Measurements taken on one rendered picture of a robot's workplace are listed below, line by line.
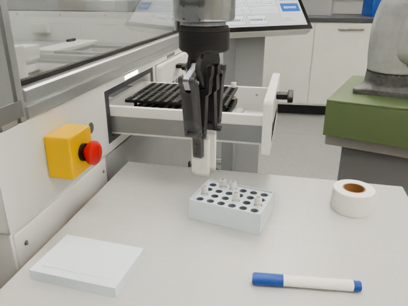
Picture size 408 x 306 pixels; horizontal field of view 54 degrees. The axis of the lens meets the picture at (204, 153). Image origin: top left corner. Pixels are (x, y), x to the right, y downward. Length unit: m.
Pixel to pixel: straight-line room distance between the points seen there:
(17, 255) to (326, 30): 3.48
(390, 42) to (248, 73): 0.91
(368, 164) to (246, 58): 0.90
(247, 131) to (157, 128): 0.19
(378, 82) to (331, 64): 2.74
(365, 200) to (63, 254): 0.48
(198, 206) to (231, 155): 1.35
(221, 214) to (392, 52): 0.68
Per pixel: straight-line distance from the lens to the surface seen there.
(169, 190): 0.78
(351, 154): 1.21
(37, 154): 0.66
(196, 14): 0.57
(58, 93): 0.70
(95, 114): 0.81
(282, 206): 0.73
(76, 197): 0.77
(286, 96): 0.89
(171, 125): 0.82
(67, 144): 0.64
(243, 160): 2.05
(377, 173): 1.21
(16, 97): 0.61
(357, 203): 0.72
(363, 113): 1.08
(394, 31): 1.14
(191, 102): 0.58
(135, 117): 0.85
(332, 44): 3.87
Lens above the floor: 1.12
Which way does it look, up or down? 22 degrees down
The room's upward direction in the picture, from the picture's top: straight up
